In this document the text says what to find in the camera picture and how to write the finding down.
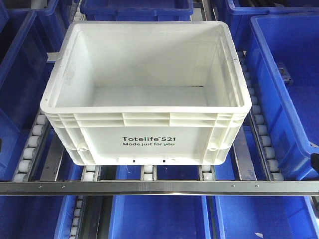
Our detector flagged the white plastic tote bin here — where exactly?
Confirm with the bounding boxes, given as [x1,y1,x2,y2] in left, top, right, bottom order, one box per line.
[40,21,252,165]

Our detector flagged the shelf blue bin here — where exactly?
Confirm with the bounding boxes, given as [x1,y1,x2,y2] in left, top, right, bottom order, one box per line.
[0,9,48,181]
[246,12,319,180]

